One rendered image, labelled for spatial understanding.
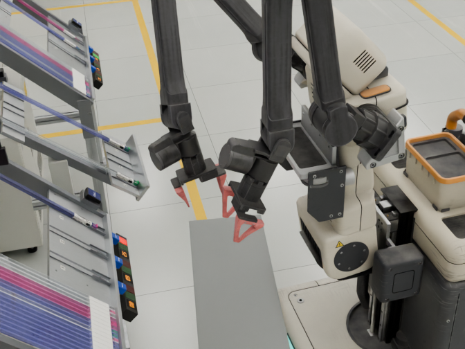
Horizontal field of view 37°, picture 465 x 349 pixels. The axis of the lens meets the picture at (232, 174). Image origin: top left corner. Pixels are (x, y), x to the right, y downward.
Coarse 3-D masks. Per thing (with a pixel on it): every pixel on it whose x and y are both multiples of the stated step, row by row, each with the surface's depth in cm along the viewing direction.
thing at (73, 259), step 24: (48, 192) 204; (48, 216) 194; (96, 216) 213; (48, 240) 185; (72, 240) 193; (96, 240) 202; (48, 264) 177; (72, 264) 184; (96, 264) 193; (96, 288) 184
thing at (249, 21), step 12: (216, 0) 179; (228, 0) 178; (240, 0) 180; (228, 12) 181; (240, 12) 180; (252, 12) 182; (240, 24) 182; (252, 24) 182; (252, 36) 184; (252, 48) 191
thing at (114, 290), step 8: (104, 216) 214; (104, 224) 211; (104, 232) 208; (104, 240) 205; (112, 240) 204; (112, 248) 200; (112, 256) 197; (112, 264) 194; (112, 272) 192; (112, 280) 189; (112, 288) 187; (112, 296) 185; (112, 304) 183; (120, 312) 179; (120, 320) 177; (120, 328) 174; (120, 336) 172; (120, 344) 170
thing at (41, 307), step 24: (0, 264) 161; (0, 288) 155; (24, 288) 161; (48, 288) 167; (72, 288) 174; (0, 312) 149; (24, 312) 154; (48, 312) 160; (72, 312) 167; (96, 312) 174; (24, 336) 149; (48, 336) 154; (72, 336) 160; (96, 336) 166
